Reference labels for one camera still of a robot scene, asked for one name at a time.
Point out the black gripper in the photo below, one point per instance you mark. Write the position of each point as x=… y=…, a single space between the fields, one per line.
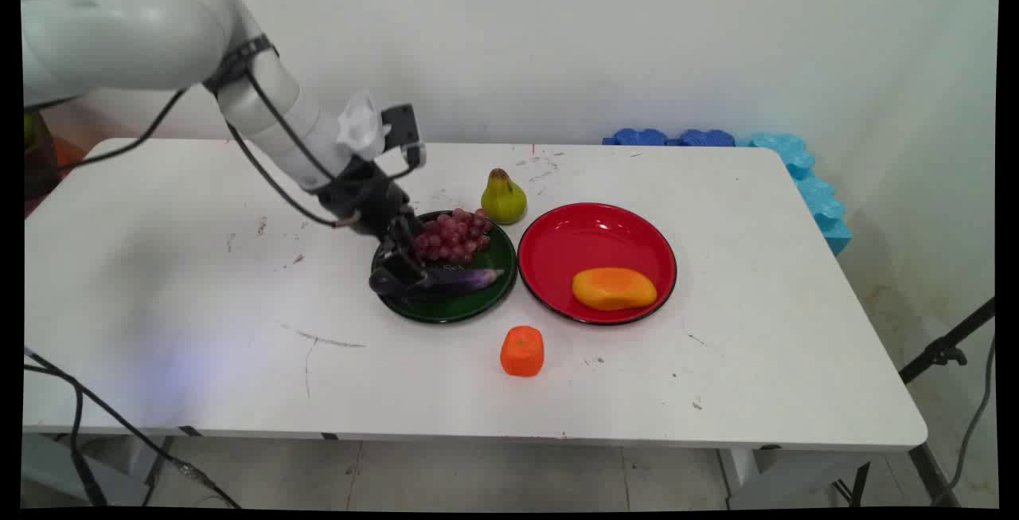
x=362 y=195

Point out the purple eggplant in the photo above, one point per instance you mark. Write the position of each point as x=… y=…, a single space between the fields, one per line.
x=458 y=279

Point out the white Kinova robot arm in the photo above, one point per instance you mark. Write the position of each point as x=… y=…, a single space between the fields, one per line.
x=167 y=34

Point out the dark object behind arm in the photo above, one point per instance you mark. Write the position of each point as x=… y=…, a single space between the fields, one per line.
x=38 y=155

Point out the red grape bunch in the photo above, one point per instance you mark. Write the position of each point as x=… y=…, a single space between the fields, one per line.
x=454 y=237

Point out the dark green round plate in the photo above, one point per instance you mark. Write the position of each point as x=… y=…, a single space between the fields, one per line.
x=470 y=305

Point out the green pear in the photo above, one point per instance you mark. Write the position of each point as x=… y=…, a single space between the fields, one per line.
x=503 y=200

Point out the small orange persimmon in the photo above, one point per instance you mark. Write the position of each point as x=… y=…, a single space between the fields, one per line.
x=522 y=351

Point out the red round plate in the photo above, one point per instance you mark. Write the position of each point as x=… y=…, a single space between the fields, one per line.
x=593 y=245

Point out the orange mango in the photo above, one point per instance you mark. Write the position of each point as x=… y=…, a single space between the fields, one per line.
x=614 y=289

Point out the blue foam mat stack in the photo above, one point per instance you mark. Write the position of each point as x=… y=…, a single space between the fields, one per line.
x=804 y=177

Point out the black tripod stand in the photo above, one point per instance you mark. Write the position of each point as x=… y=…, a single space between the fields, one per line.
x=939 y=357

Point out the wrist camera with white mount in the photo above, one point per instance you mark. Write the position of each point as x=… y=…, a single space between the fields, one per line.
x=378 y=130

